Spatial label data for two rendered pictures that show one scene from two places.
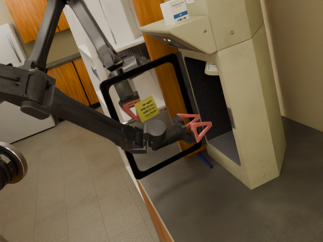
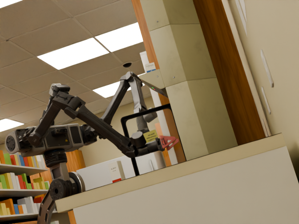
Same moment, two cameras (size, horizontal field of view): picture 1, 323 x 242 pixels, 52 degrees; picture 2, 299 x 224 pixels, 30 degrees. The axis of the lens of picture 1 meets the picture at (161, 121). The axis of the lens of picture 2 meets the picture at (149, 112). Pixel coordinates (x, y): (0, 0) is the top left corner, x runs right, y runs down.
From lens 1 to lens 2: 212 cm
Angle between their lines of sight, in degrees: 38
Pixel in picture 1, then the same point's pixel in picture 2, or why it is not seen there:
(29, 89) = (69, 102)
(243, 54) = (181, 89)
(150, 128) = (133, 135)
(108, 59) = (137, 110)
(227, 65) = (171, 95)
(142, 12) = not seen: hidden behind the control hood
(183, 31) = (145, 76)
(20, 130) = not seen: outside the picture
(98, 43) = (136, 103)
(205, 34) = (158, 78)
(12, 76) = (64, 96)
